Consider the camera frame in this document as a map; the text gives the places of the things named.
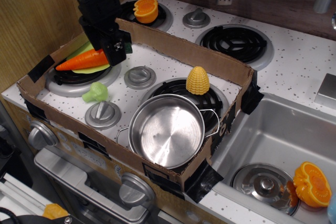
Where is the front right stove burner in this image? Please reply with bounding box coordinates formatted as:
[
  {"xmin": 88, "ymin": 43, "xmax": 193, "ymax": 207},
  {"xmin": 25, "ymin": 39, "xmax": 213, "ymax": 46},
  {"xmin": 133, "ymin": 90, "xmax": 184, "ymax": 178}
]
[{"xmin": 140, "ymin": 78, "xmax": 229, "ymax": 135}]

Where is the orange pumpkin half in sink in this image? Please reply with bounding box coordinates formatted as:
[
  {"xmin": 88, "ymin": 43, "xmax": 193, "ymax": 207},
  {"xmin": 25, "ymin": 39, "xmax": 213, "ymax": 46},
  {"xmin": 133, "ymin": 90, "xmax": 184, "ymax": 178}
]
[{"xmin": 293, "ymin": 162, "xmax": 332, "ymax": 208}]

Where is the orange tape piece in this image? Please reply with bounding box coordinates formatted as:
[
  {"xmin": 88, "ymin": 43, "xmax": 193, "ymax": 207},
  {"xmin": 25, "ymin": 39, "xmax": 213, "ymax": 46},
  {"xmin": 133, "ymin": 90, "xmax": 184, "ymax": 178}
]
[{"xmin": 42, "ymin": 203, "xmax": 69, "ymax": 220}]

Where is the silver stovetop knob upper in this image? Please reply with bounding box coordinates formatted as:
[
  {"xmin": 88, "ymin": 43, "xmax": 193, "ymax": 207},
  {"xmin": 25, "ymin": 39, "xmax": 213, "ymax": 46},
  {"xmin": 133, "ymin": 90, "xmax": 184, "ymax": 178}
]
[{"xmin": 124, "ymin": 66, "xmax": 156, "ymax": 90}]

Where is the silver stovetop knob back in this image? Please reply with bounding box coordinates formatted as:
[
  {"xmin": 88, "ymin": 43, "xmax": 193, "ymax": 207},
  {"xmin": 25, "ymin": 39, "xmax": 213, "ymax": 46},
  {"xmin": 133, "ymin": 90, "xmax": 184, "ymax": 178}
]
[{"xmin": 182, "ymin": 8, "xmax": 211, "ymax": 29}]

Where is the silver oven knob right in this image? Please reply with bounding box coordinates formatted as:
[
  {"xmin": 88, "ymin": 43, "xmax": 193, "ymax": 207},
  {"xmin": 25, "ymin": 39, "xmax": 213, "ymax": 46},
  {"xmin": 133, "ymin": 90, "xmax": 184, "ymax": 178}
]
[{"xmin": 119, "ymin": 173, "xmax": 155, "ymax": 208}]

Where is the brown cardboard fence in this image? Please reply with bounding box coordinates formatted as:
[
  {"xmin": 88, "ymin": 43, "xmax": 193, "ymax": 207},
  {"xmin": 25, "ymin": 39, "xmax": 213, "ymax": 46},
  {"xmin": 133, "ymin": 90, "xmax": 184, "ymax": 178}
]
[{"xmin": 17, "ymin": 19, "xmax": 259, "ymax": 202}]

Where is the stainless steel pot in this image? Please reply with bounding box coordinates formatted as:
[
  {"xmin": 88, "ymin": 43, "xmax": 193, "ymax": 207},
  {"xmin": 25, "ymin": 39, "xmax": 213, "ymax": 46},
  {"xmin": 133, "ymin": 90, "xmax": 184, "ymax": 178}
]
[{"xmin": 125, "ymin": 94, "xmax": 208, "ymax": 169}]

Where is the silver stovetop knob lower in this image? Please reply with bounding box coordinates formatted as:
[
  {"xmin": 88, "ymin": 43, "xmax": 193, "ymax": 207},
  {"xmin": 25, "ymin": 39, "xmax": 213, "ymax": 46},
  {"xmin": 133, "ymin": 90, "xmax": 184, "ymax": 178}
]
[{"xmin": 85, "ymin": 101, "xmax": 121, "ymax": 130}]

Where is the steel pot lid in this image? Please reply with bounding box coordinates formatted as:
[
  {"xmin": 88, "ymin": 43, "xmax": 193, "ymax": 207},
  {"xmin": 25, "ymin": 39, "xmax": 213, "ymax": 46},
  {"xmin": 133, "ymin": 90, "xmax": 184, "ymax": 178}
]
[{"xmin": 230, "ymin": 163, "xmax": 300, "ymax": 216}]

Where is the back left stove burner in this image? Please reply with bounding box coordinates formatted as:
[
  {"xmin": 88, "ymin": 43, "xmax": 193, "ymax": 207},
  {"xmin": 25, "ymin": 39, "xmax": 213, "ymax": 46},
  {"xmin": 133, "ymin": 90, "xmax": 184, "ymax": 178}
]
[{"xmin": 119, "ymin": 1, "xmax": 173, "ymax": 32}]

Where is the yellow toy corn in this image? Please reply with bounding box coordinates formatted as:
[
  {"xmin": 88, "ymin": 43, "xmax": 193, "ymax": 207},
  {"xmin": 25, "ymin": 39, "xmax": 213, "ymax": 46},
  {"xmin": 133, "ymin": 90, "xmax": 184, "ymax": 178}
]
[{"xmin": 186, "ymin": 66, "xmax": 210, "ymax": 95}]

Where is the back right stove burner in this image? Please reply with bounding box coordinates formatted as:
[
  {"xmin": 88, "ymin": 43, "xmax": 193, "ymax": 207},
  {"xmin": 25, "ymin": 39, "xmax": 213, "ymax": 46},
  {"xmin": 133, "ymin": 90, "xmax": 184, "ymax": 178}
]
[{"xmin": 195, "ymin": 25, "xmax": 275, "ymax": 71}]

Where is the silver oven door handle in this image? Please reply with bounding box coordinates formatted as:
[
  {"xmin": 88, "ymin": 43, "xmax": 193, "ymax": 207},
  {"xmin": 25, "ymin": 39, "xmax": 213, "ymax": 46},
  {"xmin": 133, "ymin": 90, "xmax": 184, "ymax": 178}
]
[{"xmin": 34, "ymin": 148, "xmax": 150, "ymax": 223}]

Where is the green toy broccoli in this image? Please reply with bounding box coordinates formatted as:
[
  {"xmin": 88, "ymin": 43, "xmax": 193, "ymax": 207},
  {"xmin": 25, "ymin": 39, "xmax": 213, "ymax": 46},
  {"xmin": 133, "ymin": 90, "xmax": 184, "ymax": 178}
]
[{"xmin": 81, "ymin": 82, "xmax": 108, "ymax": 102}]

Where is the stove burner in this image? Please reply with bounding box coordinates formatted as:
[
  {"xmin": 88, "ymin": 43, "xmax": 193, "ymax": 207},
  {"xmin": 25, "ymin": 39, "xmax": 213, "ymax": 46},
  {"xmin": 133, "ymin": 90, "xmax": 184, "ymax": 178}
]
[
  {"xmin": 119, "ymin": 1, "xmax": 173, "ymax": 32},
  {"xmin": 46, "ymin": 63, "xmax": 122, "ymax": 98},
  {"xmin": 195, "ymin": 25, "xmax": 275, "ymax": 71},
  {"xmin": 140, "ymin": 78, "xmax": 229, "ymax": 135}
]

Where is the front left stove burner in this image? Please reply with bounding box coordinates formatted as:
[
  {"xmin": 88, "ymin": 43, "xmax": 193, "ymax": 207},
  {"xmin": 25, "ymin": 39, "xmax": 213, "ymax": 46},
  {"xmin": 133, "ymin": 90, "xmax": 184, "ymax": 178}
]
[{"xmin": 46, "ymin": 63, "xmax": 122, "ymax": 98}]

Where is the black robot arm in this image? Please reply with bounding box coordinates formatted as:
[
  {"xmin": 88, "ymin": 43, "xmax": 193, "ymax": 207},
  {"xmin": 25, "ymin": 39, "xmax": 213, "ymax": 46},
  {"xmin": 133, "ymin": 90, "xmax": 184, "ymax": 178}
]
[{"xmin": 76, "ymin": 0, "xmax": 131, "ymax": 66}]

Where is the orange pumpkin half on burner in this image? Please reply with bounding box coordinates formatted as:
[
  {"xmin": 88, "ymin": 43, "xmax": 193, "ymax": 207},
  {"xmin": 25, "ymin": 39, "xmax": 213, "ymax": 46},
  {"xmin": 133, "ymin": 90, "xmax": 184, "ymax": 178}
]
[{"xmin": 133, "ymin": 0, "xmax": 159, "ymax": 24}]

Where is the silver oven knob left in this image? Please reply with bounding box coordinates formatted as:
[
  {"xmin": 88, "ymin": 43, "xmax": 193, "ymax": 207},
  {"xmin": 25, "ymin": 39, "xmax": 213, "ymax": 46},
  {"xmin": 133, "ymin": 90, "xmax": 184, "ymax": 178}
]
[{"xmin": 28, "ymin": 121, "xmax": 59, "ymax": 150}]

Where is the silver oven knob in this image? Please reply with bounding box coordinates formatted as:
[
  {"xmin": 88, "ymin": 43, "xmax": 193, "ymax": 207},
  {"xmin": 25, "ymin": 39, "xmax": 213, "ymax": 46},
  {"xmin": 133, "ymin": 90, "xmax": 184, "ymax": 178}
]
[
  {"xmin": 119, "ymin": 173, "xmax": 155, "ymax": 208},
  {"xmin": 28, "ymin": 121, "xmax": 59, "ymax": 150}
]

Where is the orange toy carrot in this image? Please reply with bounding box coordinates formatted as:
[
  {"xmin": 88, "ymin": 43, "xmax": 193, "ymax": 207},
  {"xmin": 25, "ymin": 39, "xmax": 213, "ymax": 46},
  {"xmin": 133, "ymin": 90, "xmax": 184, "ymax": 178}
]
[{"xmin": 56, "ymin": 49, "xmax": 112, "ymax": 71}]

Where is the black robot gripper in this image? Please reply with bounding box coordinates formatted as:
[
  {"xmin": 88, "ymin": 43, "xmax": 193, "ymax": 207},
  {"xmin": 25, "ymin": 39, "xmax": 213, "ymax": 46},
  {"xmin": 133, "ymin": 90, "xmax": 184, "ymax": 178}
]
[{"xmin": 77, "ymin": 0, "xmax": 131, "ymax": 66}]

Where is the silver stovetop knob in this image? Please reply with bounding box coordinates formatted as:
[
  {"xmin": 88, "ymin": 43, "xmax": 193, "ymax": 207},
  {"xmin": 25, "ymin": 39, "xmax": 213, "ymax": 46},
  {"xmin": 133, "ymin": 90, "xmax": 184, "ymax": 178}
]
[
  {"xmin": 182, "ymin": 8, "xmax": 211, "ymax": 29},
  {"xmin": 85, "ymin": 101, "xmax": 121, "ymax": 130},
  {"xmin": 124, "ymin": 66, "xmax": 156, "ymax": 90}
]

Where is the light green toy plate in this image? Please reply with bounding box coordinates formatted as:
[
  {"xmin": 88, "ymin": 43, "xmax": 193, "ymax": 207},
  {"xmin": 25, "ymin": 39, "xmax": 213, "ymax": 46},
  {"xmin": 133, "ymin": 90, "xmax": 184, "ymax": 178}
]
[{"xmin": 66, "ymin": 42, "xmax": 110, "ymax": 74}]

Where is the grey toy sink basin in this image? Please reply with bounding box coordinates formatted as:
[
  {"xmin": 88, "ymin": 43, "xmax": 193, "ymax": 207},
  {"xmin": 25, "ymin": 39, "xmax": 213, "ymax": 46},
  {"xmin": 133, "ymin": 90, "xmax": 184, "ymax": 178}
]
[{"xmin": 209, "ymin": 94, "xmax": 335, "ymax": 223}]

